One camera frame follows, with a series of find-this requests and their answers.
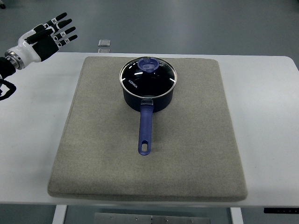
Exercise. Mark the metal floor plate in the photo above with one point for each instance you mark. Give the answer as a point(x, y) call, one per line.
point(104, 43)
point(103, 50)

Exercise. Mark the white right table leg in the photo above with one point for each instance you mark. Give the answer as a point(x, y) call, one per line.
point(236, 215)

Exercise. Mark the metal floor plate lower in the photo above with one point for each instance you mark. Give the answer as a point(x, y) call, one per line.
point(103, 50)

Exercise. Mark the black table control panel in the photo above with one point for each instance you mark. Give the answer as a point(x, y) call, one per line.
point(277, 210)

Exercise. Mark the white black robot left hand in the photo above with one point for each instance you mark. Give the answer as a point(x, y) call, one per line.
point(41, 42)

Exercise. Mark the white table leg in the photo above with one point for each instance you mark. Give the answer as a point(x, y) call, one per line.
point(59, 214)
point(236, 215)

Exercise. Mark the glass pot lid blue knob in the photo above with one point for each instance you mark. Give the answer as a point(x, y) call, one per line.
point(148, 77)

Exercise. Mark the metal base plate under table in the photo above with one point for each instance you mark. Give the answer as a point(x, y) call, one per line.
point(117, 218)

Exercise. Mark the white left table leg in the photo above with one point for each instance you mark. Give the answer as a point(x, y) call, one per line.
point(59, 214)

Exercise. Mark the metal floor plate upper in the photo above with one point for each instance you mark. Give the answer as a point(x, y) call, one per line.
point(104, 43)

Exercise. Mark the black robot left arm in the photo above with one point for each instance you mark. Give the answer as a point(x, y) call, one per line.
point(6, 68)

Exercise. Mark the dark saucepan blue handle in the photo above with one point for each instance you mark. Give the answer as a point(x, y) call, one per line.
point(146, 106)

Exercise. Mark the beige fabric mat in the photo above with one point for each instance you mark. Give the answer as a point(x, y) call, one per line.
point(186, 152)

